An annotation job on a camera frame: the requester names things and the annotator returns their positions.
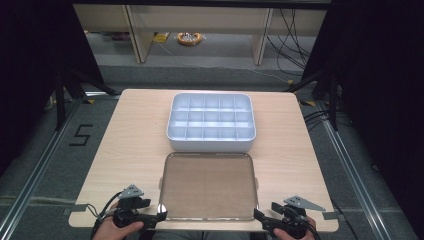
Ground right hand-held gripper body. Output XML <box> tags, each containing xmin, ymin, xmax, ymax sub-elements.
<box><xmin>279</xmin><ymin>195</ymin><xmax>327</xmax><ymax>240</ymax></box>

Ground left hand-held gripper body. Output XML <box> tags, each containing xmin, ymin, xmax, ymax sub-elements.
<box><xmin>112</xmin><ymin>184</ymin><xmax>158</xmax><ymax>230</ymax></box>

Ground clear plastic lid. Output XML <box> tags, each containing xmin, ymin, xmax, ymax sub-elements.
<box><xmin>158</xmin><ymin>151</ymin><xmax>260</xmax><ymax>222</ymax></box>

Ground person's right hand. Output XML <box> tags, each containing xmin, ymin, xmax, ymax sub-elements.
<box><xmin>273</xmin><ymin>215</ymin><xmax>318</xmax><ymax>240</ymax></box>

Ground person's left hand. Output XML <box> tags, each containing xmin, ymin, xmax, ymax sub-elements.
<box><xmin>91</xmin><ymin>201</ymin><xmax>145</xmax><ymax>240</ymax></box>

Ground grey tape strip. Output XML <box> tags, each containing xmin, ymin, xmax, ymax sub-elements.
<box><xmin>62</xmin><ymin>203</ymin><xmax>89</xmax><ymax>217</ymax></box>
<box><xmin>321</xmin><ymin>210</ymin><xmax>342</xmax><ymax>221</ymax></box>

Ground white compartment box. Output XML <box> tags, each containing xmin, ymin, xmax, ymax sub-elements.
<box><xmin>166</xmin><ymin>92</ymin><xmax>257</xmax><ymax>154</ymax></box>

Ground black metal stand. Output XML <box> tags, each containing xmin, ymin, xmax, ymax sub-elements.
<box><xmin>54</xmin><ymin>65</ymin><xmax>120</xmax><ymax>132</ymax></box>
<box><xmin>285</xmin><ymin>69</ymin><xmax>342</xmax><ymax>132</ymax></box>

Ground dark curtain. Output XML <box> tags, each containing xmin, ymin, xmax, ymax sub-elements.
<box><xmin>0</xmin><ymin>0</ymin><xmax>105</xmax><ymax>178</ymax></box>
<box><xmin>299</xmin><ymin>0</ymin><xmax>424</xmax><ymax>234</ymax></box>

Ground yellow packet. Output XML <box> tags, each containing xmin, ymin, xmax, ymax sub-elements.
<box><xmin>152</xmin><ymin>32</ymin><xmax>171</xmax><ymax>44</ymax></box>

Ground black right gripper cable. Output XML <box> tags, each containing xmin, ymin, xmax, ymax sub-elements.
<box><xmin>299</xmin><ymin>213</ymin><xmax>322</xmax><ymax>240</ymax></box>

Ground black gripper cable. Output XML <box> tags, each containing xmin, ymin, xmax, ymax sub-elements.
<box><xmin>87</xmin><ymin>190</ymin><xmax>124</xmax><ymax>240</ymax></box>
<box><xmin>299</xmin><ymin>213</ymin><xmax>322</xmax><ymax>240</ymax></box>

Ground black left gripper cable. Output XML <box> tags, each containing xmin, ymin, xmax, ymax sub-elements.
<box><xmin>87</xmin><ymin>190</ymin><xmax>124</xmax><ymax>240</ymax></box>

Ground aluminium floor rail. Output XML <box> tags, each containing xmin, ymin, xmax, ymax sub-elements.
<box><xmin>317</xmin><ymin>103</ymin><xmax>392</xmax><ymax>240</ymax></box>
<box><xmin>0</xmin><ymin>97</ymin><xmax>84</xmax><ymax>240</ymax></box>

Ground black floor cables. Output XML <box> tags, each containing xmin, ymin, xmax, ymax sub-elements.
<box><xmin>302</xmin><ymin>108</ymin><xmax>351</xmax><ymax>132</ymax></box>

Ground bundle of black cables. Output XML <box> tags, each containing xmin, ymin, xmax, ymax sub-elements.
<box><xmin>265</xmin><ymin>8</ymin><xmax>317</xmax><ymax>72</ymax></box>

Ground orange cable coil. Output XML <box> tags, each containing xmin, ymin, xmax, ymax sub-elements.
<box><xmin>176</xmin><ymin>31</ymin><xmax>204</xmax><ymax>47</ymax></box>

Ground white desk frame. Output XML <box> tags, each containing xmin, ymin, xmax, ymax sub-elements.
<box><xmin>72</xmin><ymin>3</ymin><xmax>328</xmax><ymax>66</ymax></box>

